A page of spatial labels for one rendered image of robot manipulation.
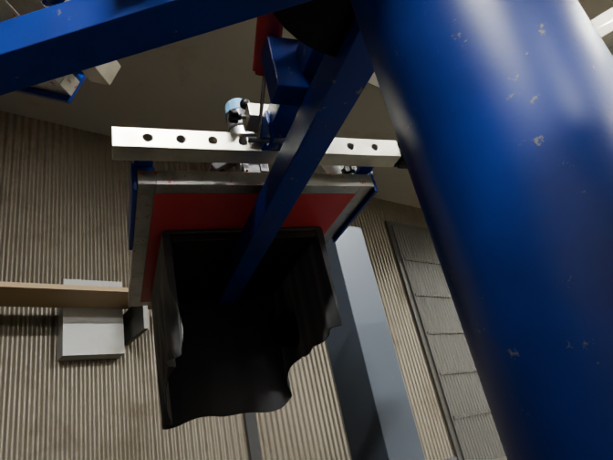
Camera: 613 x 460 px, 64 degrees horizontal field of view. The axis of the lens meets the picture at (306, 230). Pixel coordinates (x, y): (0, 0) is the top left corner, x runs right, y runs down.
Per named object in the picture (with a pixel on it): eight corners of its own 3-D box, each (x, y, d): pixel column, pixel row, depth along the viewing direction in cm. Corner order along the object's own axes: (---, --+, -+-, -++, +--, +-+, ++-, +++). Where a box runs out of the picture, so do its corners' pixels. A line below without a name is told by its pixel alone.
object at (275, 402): (159, 432, 148) (150, 297, 166) (298, 407, 165) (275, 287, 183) (160, 431, 145) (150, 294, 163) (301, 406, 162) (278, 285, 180)
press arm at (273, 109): (261, 151, 110) (257, 132, 112) (285, 151, 113) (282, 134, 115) (283, 98, 96) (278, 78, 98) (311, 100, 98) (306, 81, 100)
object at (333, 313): (272, 389, 163) (255, 287, 178) (296, 384, 166) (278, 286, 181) (320, 352, 125) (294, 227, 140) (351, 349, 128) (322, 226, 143)
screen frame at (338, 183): (128, 307, 170) (128, 297, 172) (286, 294, 192) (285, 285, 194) (137, 184, 105) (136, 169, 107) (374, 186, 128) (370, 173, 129)
